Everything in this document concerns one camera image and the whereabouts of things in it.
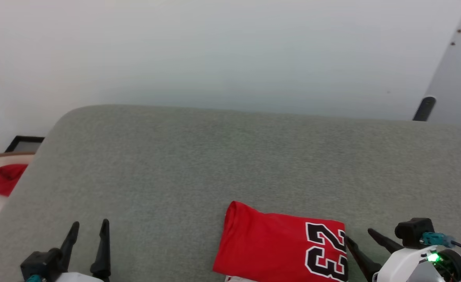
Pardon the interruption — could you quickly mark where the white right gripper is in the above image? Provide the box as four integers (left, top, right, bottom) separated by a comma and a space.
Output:
344, 229, 443, 282

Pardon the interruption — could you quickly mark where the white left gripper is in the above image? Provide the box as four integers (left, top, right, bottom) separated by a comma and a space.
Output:
54, 219, 111, 282

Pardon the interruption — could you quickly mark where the red and white Bulls jersey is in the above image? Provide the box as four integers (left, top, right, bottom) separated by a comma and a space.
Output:
213, 201, 349, 282

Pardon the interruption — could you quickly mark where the red crumpled garment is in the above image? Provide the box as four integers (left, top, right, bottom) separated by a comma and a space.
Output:
0, 164, 29, 197

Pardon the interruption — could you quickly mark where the black pole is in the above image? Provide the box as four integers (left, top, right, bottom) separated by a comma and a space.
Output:
412, 96, 437, 121

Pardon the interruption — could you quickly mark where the grey fabric sofa cushion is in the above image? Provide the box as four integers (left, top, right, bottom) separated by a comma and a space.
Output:
0, 104, 461, 282

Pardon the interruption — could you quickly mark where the teal right cable connector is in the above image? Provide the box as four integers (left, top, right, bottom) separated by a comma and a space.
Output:
420, 232, 456, 248

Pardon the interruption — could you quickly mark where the black rectangular frame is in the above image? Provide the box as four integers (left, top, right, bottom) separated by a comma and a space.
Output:
5, 136, 45, 153

